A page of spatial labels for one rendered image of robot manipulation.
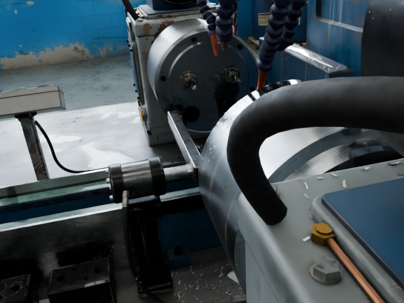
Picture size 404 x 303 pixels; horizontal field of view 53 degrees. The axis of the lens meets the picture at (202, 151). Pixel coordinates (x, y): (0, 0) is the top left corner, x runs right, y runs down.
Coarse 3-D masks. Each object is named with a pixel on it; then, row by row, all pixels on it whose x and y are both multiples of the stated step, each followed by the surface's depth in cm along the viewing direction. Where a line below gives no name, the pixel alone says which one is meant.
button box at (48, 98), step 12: (0, 96) 87; (12, 96) 87; (24, 96) 88; (36, 96) 88; (48, 96) 89; (60, 96) 90; (0, 108) 87; (12, 108) 87; (24, 108) 88; (36, 108) 88; (48, 108) 89; (60, 108) 91
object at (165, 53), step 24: (192, 24) 96; (168, 48) 90; (192, 48) 90; (240, 48) 92; (168, 72) 92; (192, 72) 92; (216, 72) 94; (240, 72) 95; (168, 96) 94; (192, 96) 95; (216, 96) 96; (240, 96) 98; (192, 120) 97; (216, 120) 99
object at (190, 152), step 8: (168, 112) 83; (176, 112) 82; (168, 120) 84; (176, 120) 78; (176, 128) 75; (184, 128) 75; (176, 136) 75; (184, 136) 71; (184, 144) 69; (192, 144) 68; (184, 152) 69; (192, 152) 66; (192, 160) 63; (192, 168) 62; (192, 176) 63
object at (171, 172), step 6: (168, 168) 62; (174, 168) 62; (180, 168) 62; (186, 168) 62; (168, 174) 62; (174, 174) 62; (180, 174) 62; (186, 174) 62; (192, 174) 63; (168, 180) 62
